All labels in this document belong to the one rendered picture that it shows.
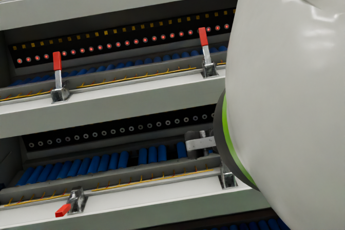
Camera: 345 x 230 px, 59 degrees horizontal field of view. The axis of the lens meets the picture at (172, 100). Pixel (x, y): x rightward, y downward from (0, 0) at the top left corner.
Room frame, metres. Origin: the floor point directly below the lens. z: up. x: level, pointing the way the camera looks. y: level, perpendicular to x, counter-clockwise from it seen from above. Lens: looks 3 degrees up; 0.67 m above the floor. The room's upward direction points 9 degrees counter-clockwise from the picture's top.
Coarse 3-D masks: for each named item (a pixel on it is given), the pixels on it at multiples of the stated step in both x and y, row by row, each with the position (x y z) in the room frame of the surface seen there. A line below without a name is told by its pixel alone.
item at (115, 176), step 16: (176, 160) 0.58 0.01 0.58; (192, 160) 0.58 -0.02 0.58; (208, 160) 0.58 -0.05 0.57; (80, 176) 0.59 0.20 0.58; (96, 176) 0.58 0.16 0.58; (112, 176) 0.57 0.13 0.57; (128, 176) 0.58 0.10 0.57; (144, 176) 0.58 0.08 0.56; (160, 176) 0.58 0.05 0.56; (176, 176) 0.56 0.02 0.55; (0, 192) 0.58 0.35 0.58; (16, 192) 0.57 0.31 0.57; (32, 192) 0.58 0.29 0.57; (48, 192) 0.58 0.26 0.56; (64, 192) 0.57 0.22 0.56
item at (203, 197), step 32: (192, 128) 0.68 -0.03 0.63; (128, 192) 0.56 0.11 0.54; (160, 192) 0.54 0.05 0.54; (192, 192) 0.53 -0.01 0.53; (224, 192) 0.52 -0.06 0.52; (256, 192) 0.52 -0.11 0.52; (0, 224) 0.53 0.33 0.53; (32, 224) 0.52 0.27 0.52; (64, 224) 0.52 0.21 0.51; (96, 224) 0.53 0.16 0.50; (128, 224) 0.53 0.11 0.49; (160, 224) 0.53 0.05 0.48
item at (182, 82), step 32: (96, 32) 0.66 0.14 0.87; (128, 32) 0.67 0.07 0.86; (160, 32) 0.67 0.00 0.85; (192, 32) 0.67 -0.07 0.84; (224, 32) 0.68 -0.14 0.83; (32, 64) 0.68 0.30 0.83; (64, 64) 0.68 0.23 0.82; (96, 64) 0.66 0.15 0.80; (128, 64) 0.63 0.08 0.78; (160, 64) 0.58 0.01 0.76; (192, 64) 0.58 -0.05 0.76; (224, 64) 0.59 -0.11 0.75; (0, 96) 0.58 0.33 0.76; (32, 96) 0.59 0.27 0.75; (64, 96) 0.53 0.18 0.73; (96, 96) 0.53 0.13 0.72; (128, 96) 0.52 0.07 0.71; (160, 96) 0.52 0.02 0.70; (192, 96) 0.52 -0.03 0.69; (0, 128) 0.53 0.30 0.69; (32, 128) 0.53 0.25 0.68
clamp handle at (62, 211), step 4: (72, 196) 0.53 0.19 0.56; (76, 196) 0.53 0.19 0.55; (72, 200) 0.52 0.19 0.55; (76, 200) 0.53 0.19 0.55; (64, 204) 0.49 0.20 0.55; (68, 204) 0.49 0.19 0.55; (72, 204) 0.51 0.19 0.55; (60, 208) 0.48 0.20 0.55; (64, 208) 0.47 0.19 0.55; (68, 208) 0.48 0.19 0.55; (56, 212) 0.46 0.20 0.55; (60, 212) 0.46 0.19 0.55; (64, 212) 0.47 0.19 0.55; (56, 216) 0.46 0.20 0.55; (60, 216) 0.46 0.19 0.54
